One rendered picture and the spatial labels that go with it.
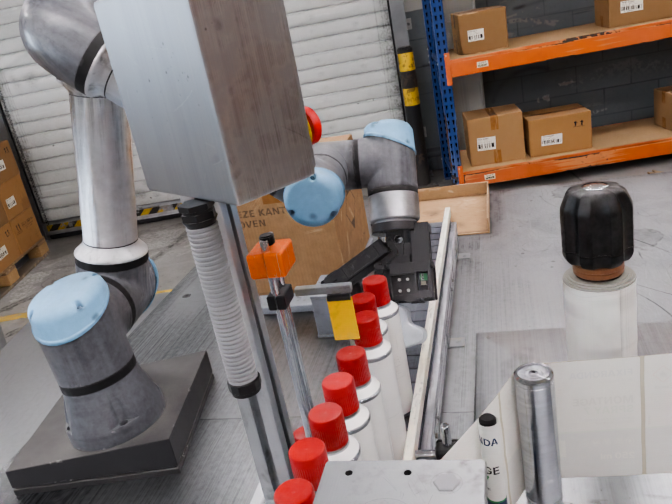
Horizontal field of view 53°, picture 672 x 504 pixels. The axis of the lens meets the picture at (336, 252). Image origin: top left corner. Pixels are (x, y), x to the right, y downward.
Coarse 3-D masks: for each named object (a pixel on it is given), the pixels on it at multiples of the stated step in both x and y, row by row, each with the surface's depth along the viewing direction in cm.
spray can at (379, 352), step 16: (368, 320) 78; (368, 336) 78; (368, 352) 78; (384, 352) 79; (384, 368) 79; (384, 384) 79; (384, 400) 80; (400, 400) 82; (400, 416) 82; (400, 432) 83; (400, 448) 83
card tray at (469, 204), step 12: (420, 192) 194; (432, 192) 193; (444, 192) 193; (456, 192) 192; (468, 192) 191; (480, 192) 190; (420, 204) 192; (432, 204) 190; (444, 204) 188; (456, 204) 187; (468, 204) 185; (480, 204) 183; (420, 216) 183; (432, 216) 181; (456, 216) 178; (468, 216) 176; (480, 216) 174; (468, 228) 168; (480, 228) 166
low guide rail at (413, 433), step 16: (448, 208) 160; (448, 224) 153; (432, 304) 116; (432, 320) 110; (432, 336) 108; (416, 384) 94; (416, 400) 90; (416, 416) 87; (416, 432) 84; (416, 448) 83
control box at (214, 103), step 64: (128, 0) 58; (192, 0) 52; (256, 0) 56; (128, 64) 63; (192, 64) 55; (256, 64) 57; (192, 128) 59; (256, 128) 58; (192, 192) 63; (256, 192) 59
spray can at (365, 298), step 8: (352, 296) 84; (360, 296) 84; (368, 296) 84; (360, 304) 82; (368, 304) 82; (376, 304) 84; (376, 312) 84; (384, 328) 84; (384, 336) 84; (352, 344) 85
